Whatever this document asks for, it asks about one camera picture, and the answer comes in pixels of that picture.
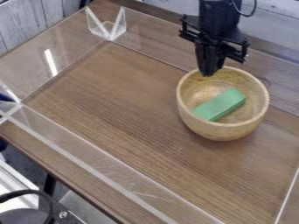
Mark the clear acrylic tray wall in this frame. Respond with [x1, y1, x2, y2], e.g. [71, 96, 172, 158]
[0, 0, 299, 224]

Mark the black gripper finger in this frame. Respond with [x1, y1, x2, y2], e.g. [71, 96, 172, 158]
[213, 47, 225, 72]
[195, 40, 217, 77]

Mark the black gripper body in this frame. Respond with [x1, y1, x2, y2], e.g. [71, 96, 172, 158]
[180, 0, 251, 63]

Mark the light wooden bowl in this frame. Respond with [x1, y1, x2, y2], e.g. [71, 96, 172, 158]
[176, 66, 270, 141]

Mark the grey metal base plate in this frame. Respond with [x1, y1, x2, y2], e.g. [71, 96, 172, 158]
[51, 191, 117, 224]

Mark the black table leg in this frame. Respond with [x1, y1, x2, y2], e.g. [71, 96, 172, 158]
[43, 174, 57, 196]

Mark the green rectangular block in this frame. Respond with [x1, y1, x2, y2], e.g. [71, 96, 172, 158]
[191, 88, 247, 122]

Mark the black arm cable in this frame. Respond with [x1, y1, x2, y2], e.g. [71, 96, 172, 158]
[229, 0, 259, 18]

